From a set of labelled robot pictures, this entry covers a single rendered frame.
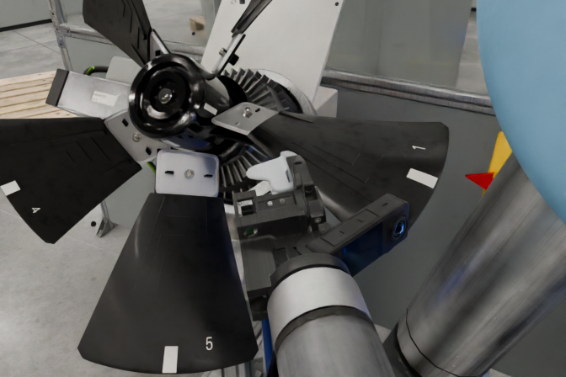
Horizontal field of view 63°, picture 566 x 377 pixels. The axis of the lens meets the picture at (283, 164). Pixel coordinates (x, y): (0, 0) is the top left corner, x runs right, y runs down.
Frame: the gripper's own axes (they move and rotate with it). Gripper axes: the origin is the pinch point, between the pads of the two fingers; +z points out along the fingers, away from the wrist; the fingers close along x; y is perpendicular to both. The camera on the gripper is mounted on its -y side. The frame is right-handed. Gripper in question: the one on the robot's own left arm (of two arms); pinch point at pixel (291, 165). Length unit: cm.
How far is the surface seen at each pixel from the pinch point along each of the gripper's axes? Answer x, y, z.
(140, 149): 4.2, 20.5, 18.7
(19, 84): 85, 161, 315
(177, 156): 2.6, 14.4, 11.7
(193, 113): -4.7, 10.6, 8.9
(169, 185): 5.3, 15.9, 8.7
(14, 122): -1.4, 38.5, 23.9
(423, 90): 23, -45, 61
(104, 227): 106, 76, 141
